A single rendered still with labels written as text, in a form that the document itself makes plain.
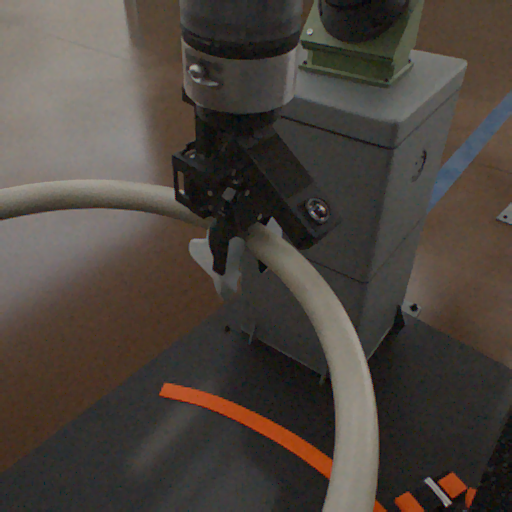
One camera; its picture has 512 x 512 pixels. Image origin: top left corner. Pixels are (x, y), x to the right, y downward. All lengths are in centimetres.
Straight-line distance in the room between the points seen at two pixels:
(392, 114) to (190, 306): 103
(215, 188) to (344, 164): 73
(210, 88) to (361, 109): 73
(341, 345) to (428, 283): 161
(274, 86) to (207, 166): 10
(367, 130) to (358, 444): 82
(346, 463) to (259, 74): 27
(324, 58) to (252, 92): 87
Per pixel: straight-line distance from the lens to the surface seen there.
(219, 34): 39
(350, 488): 37
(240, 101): 41
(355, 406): 40
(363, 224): 122
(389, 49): 121
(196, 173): 48
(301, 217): 43
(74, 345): 181
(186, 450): 150
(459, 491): 151
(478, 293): 205
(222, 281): 51
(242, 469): 146
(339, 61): 126
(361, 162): 115
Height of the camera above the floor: 130
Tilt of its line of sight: 40 degrees down
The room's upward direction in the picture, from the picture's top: straight up
